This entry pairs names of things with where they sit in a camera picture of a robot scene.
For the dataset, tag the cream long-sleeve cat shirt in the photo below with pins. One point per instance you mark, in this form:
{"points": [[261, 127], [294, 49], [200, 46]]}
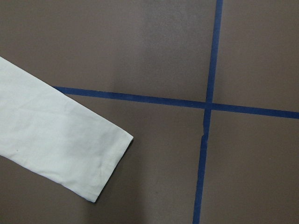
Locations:
{"points": [[50, 134]]}

